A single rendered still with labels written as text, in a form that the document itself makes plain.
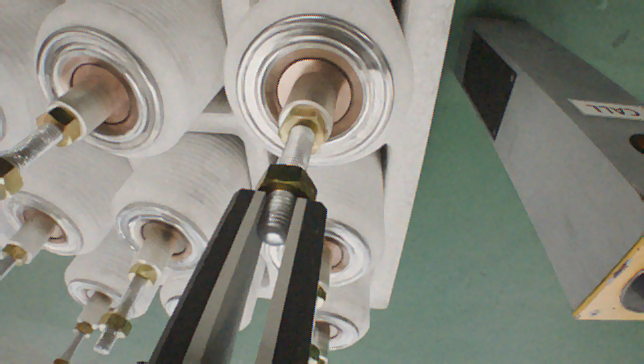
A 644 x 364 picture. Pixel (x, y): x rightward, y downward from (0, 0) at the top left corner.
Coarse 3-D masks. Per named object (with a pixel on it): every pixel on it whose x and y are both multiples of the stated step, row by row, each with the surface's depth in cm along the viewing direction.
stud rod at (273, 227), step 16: (304, 128) 12; (288, 144) 12; (304, 144) 12; (288, 160) 11; (304, 160) 11; (272, 192) 10; (288, 192) 10; (272, 208) 9; (288, 208) 9; (272, 224) 9; (288, 224) 9; (272, 240) 9
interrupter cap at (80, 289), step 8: (72, 280) 31; (80, 280) 30; (88, 280) 30; (72, 288) 32; (80, 288) 31; (88, 288) 31; (96, 288) 31; (104, 288) 31; (72, 296) 33; (80, 296) 33; (88, 296) 33; (112, 296) 32; (120, 296) 31; (112, 304) 33; (112, 312) 34
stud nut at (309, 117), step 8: (296, 112) 13; (304, 112) 13; (312, 112) 13; (288, 120) 12; (296, 120) 12; (304, 120) 12; (312, 120) 12; (320, 120) 13; (280, 128) 13; (288, 128) 13; (312, 128) 13; (320, 128) 13; (280, 136) 13; (320, 136) 13; (320, 144) 13; (312, 152) 13
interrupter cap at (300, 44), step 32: (288, 32) 14; (320, 32) 14; (352, 32) 13; (256, 64) 15; (288, 64) 15; (320, 64) 15; (352, 64) 14; (384, 64) 14; (256, 96) 16; (352, 96) 15; (384, 96) 15; (256, 128) 17; (352, 128) 16; (320, 160) 18
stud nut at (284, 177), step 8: (272, 168) 10; (280, 168) 10; (288, 168) 10; (296, 168) 10; (264, 176) 10; (272, 176) 9; (280, 176) 10; (288, 176) 10; (296, 176) 10; (304, 176) 10; (256, 184) 10; (264, 184) 10; (272, 184) 9; (280, 184) 9; (288, 184) 9; (296, 184) 9; (304, 184) 10; (312, 184) 10; (296, 192) 10; (304, 192) 10; (312, 192) 10
